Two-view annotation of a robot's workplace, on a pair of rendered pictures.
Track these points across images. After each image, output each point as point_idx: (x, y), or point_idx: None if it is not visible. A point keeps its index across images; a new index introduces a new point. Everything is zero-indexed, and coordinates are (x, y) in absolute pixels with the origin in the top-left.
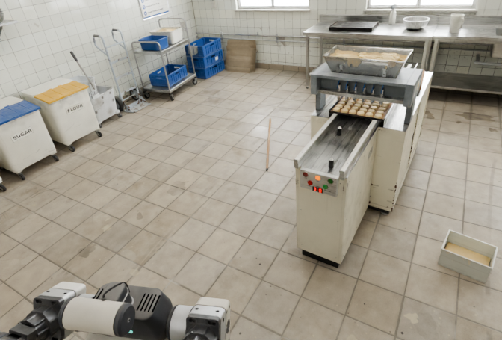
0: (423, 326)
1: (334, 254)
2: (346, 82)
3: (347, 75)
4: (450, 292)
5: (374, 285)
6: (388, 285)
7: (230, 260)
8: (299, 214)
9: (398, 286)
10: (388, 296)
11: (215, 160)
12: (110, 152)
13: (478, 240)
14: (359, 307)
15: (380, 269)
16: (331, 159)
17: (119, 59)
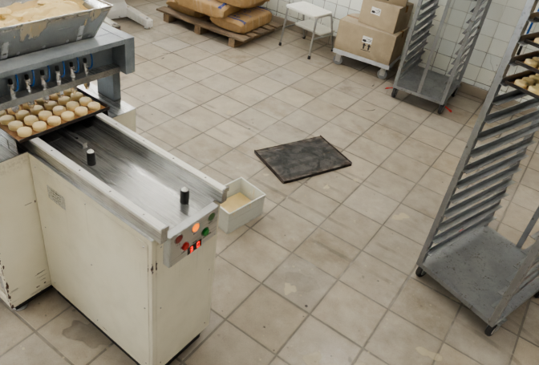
0: (300, 284)
1: (203, 320)
2: (33, 72)
3: (22, 58)
4: (265, 243)
5: (241, 305)
6: (243, 290)
7: None
8: (158, 318)
9: (247, 282)
10: (258, 297)
11: None
12: None
13: (228, 183)
14: (268, 334)
15: (217, 288)
16: (186, 188)
17: None
